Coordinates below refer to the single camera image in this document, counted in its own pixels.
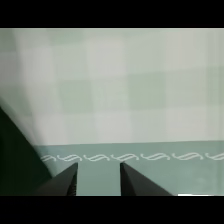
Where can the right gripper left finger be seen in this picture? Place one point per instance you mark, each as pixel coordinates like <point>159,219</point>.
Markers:
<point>65,184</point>

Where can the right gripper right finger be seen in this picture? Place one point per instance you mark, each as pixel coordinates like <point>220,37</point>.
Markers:
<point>137,185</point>

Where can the dark green T-shirt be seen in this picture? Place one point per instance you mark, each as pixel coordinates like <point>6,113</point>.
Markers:
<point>16,163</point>

